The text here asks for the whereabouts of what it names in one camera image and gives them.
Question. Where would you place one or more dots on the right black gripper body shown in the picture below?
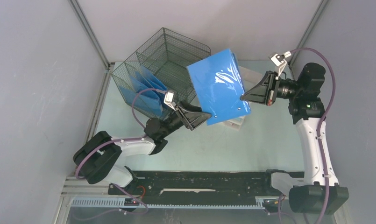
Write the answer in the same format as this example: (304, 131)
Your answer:
(287, 89)

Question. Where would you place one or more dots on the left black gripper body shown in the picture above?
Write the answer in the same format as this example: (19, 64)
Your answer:
(173, 122)

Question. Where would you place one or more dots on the blue folder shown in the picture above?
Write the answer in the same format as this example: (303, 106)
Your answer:
(128, 91)
(218, 85)
(147, 80)

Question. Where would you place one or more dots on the green wire mesh basket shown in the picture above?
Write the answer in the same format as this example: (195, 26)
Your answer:
(166, 54)

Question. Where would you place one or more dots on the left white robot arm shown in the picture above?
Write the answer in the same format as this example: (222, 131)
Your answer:
(99, 158)

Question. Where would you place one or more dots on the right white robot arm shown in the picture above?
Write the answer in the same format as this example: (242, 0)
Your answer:
(319, 191)

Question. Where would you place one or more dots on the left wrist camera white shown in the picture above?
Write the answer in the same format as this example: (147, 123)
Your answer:
(169, 99)

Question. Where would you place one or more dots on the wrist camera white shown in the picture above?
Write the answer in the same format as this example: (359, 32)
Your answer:
(280, 61)
(169, 99)

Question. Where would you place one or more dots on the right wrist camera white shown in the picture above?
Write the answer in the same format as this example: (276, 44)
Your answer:
(280, 61)

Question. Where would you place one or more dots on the black front rail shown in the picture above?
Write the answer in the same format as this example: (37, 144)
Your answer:
(199, 188)

